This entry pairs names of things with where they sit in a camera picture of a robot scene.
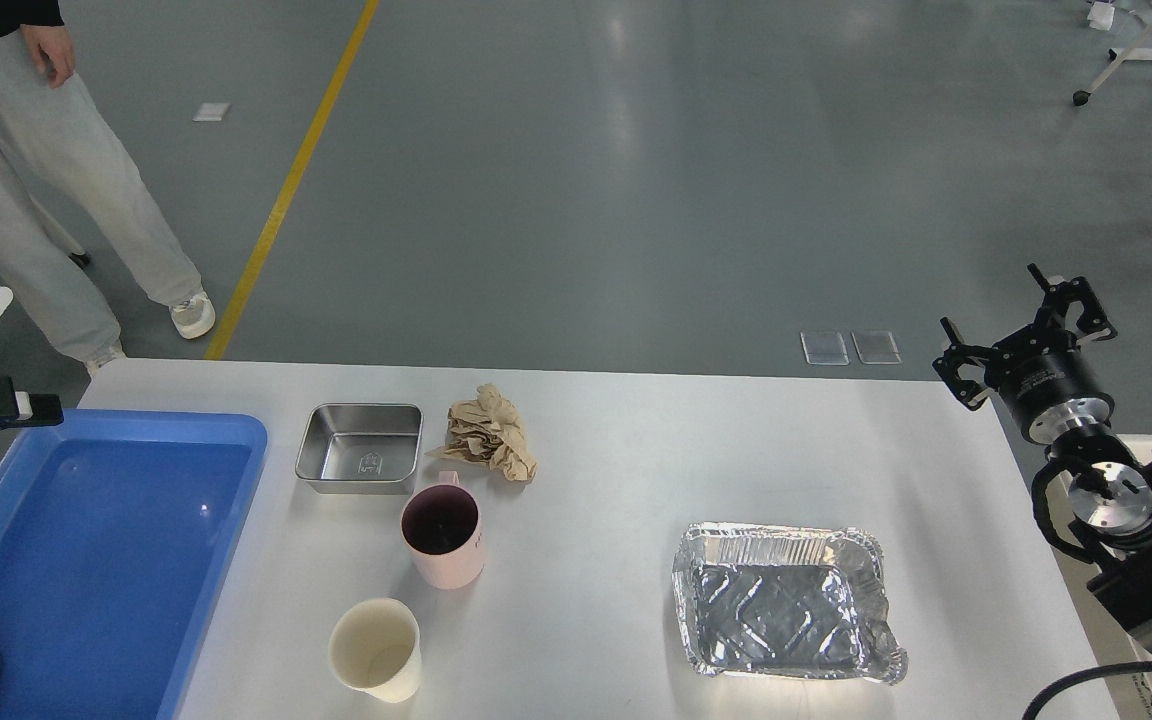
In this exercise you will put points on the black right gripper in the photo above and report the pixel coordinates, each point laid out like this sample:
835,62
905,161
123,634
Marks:
1048,394

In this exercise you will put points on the pink mug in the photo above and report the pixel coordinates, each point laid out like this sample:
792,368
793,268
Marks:
442,527

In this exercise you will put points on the stainless steel square tray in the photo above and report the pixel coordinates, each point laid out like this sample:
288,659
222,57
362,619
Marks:
360,449

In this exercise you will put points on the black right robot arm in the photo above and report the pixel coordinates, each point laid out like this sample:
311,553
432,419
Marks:
1045,492

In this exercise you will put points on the white plastic bin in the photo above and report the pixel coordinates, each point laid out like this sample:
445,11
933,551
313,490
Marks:
1102,530

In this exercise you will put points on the aluminium foil tray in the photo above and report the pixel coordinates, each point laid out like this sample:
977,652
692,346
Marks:
796,602

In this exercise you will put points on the crumpled brown paper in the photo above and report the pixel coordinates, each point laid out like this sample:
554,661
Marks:
488,430

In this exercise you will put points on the cream paper cup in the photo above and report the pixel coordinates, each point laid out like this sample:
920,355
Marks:
375,649

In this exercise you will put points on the blue plastic tray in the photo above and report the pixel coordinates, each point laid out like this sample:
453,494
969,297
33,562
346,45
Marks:
116,533

